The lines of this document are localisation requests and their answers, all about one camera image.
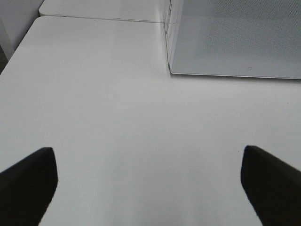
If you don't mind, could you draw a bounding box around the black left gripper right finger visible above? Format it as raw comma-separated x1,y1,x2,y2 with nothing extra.
240,145,301,226

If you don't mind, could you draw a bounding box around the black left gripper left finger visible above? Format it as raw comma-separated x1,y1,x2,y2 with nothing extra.
0,147,58,226

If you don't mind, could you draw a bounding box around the white microwave door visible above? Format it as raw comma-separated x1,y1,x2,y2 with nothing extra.
172,0,301,79

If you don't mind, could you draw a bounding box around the white microwave oven body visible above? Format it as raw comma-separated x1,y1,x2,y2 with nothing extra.
163,0,183,73

